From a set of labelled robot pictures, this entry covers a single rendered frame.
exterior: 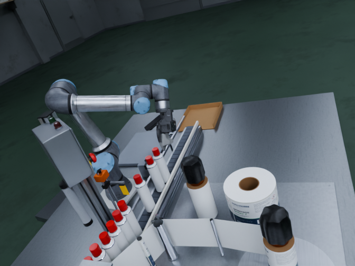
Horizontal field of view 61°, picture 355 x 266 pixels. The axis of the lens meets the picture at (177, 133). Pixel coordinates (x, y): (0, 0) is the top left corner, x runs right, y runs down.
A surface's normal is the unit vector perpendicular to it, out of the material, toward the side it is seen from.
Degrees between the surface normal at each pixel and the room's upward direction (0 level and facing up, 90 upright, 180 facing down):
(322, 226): 0
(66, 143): 90
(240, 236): 90
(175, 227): 90
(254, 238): 90
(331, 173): 0
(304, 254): 0
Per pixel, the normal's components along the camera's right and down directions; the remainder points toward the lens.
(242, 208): -0.40, 0.56
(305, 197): -0.28, -0.83
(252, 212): -0.14, 0.54
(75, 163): 0.57, 0.26
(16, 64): 0.85, 0.02
